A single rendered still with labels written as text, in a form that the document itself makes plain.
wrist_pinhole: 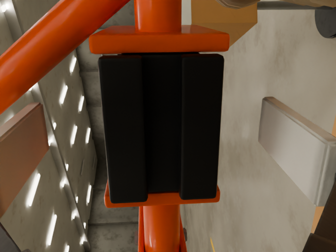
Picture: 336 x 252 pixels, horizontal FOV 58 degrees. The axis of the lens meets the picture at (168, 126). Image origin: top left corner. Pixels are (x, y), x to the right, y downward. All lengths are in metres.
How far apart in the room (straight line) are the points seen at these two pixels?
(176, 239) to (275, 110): 0.09
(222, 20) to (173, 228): 1.54
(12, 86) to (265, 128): 0.14
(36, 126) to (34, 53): 0.04
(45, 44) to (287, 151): 0.13
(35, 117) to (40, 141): 0.01
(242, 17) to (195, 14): 0.24
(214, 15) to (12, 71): 1.54
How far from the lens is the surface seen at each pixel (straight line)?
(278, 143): 0.17
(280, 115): 0.17
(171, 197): 0.16
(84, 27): 0.16
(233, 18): 1.70
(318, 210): 1.37
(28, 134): 0.17
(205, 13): 1.67
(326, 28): 2.31
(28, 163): 0.17
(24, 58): 0.17
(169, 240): 0.19
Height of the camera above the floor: 1.21
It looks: 4 degrees down
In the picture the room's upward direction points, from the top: 92 degrees counter-clockwise
